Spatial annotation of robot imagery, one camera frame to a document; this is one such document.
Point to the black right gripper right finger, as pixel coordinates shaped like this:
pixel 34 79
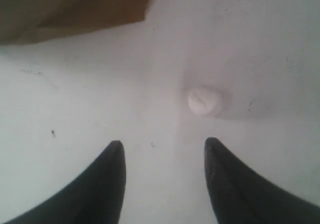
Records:
pixel 240 195

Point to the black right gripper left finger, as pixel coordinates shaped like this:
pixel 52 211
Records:
pixel 95 196

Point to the white marshmallow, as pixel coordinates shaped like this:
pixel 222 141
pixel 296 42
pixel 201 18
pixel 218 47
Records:
pixel 204 101

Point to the brown paper shopping bag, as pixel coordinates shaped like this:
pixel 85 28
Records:
pixel 34 21

